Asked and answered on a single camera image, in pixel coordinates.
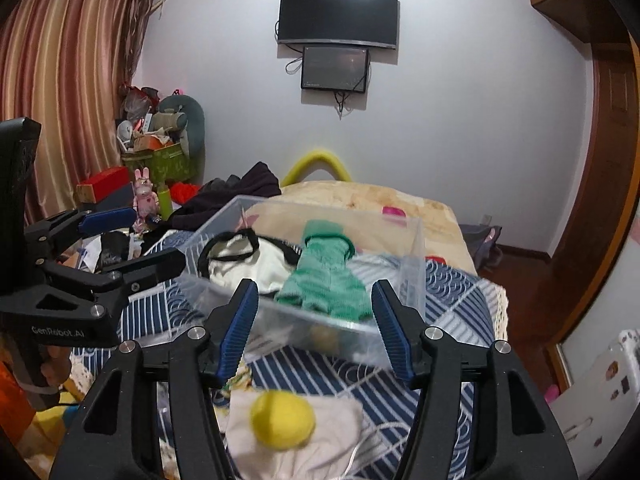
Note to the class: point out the striped red gold curtain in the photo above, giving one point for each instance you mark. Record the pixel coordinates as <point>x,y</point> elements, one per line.
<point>65,85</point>

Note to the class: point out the blue white patterned blanket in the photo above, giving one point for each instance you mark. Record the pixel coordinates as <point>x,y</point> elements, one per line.
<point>440,310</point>

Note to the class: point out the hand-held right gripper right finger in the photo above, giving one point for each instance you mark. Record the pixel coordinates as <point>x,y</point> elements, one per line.
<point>389,324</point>

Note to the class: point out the beige floral bed quilt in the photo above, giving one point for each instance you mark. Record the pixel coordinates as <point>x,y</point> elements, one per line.
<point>360,205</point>

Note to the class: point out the pink small object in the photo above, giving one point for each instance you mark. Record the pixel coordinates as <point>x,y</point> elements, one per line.
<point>394,211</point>

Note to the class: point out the green knitted glove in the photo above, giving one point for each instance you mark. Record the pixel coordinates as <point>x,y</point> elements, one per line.
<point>325,275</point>

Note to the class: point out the large black wall television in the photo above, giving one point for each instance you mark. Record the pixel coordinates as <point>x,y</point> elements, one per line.
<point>338,17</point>

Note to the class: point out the yellow felt ball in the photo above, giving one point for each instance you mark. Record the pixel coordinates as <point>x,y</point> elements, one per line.
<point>282,420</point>

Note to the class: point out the small black wall monitor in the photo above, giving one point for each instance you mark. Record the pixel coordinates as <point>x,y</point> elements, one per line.
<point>334,67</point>

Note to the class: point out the green cardboard box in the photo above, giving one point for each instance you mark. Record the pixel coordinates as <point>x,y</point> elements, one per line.
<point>167,162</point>

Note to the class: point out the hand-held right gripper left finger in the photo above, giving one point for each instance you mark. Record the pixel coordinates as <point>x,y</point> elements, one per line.
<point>239,324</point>

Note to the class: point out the pink rabbit toy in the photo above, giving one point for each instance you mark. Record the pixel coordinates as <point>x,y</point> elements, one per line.
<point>145,200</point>

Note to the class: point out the red box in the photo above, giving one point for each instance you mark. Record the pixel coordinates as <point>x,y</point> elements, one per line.
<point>102,184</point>

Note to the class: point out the clear plastic storage box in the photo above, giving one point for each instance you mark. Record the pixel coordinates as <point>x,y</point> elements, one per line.
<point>320,285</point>

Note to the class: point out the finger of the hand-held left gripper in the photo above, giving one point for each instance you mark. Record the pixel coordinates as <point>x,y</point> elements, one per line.
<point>150,267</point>
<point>107,220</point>

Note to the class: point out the black clothing pile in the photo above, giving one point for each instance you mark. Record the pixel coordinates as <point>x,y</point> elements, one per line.
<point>220,195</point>

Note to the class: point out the yellow foam arch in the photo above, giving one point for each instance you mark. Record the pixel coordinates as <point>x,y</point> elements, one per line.
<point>315,165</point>

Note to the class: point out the person's left hand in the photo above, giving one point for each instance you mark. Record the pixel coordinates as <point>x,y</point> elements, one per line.
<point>56,366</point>

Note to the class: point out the wooden door frame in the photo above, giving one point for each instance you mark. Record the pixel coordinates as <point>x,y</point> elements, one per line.
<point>595,185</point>

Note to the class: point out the grey green plush toy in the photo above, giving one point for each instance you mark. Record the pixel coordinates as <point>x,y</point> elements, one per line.
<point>185,120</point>

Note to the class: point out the white cloth with black trim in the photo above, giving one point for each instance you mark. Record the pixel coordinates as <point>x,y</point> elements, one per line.
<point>240,260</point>

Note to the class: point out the red knitted item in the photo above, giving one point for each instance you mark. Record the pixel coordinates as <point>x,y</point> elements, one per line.
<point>184,192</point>

